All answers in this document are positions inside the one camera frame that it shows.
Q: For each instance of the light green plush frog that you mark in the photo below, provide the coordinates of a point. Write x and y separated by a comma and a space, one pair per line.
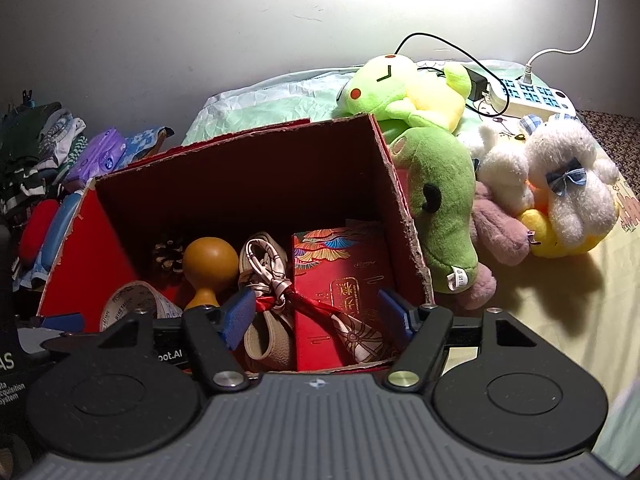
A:
385, 85

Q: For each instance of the orange wooden massage ball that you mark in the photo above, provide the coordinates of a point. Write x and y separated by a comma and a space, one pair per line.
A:
210, 260

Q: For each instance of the white plush dog blue bow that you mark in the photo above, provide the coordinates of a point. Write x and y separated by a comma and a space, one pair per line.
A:
570, 190

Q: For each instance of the red gift box gold print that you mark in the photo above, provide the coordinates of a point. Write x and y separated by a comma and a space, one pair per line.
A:
330, 280

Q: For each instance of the pile of folded clothes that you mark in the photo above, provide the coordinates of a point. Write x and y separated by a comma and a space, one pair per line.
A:
30, 160

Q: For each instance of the black charger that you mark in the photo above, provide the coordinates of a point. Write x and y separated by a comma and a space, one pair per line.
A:
477, 82

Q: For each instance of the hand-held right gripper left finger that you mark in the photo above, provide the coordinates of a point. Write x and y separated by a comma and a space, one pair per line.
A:
239, 317

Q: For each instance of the grey tape roll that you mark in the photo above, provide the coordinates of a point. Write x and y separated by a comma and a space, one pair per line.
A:
145, 297

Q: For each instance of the white power strip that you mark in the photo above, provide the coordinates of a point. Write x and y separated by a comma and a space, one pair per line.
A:
540, 97

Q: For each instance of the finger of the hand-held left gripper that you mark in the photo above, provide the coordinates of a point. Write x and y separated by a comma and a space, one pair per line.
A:
62, 322

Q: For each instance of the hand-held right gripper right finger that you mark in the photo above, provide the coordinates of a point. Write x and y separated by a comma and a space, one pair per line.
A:
392, 310

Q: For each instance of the dark green plush toy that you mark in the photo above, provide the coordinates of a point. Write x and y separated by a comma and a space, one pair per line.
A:
440, 195

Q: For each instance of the pink plush toy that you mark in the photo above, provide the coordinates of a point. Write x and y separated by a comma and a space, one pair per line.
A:
500, 235

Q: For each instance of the blue patterned packet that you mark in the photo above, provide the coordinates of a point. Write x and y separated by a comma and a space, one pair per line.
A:
142, 142

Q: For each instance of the brown pine cone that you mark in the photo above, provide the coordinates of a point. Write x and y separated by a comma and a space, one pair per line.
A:
170, 257

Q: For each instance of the red cardboard box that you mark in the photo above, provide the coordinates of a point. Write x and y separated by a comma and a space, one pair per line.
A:
225, 185

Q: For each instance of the purple packet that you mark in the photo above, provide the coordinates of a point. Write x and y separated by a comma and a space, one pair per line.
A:
97, 157

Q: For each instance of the yellow plush duck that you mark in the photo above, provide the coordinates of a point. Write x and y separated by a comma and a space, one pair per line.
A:
542, 235

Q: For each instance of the small white plush toy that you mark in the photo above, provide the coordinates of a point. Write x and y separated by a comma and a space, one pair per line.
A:
505, 170

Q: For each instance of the red patterned silk scarf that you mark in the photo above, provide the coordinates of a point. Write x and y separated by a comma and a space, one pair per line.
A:
360, 335

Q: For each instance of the blue case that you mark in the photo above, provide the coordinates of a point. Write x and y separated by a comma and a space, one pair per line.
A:
57, 230

